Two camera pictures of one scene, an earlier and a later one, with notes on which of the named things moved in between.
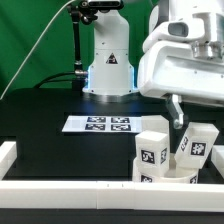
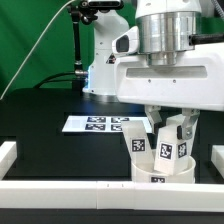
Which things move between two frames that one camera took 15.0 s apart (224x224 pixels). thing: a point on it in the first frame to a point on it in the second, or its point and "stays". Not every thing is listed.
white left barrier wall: [8, 154] stays
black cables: [46, 79] stays
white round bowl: [171, 174] stays
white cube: [196, 145] to [172, 154]
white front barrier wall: [111, 194] stays
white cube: [157, 124] to [138, 142]
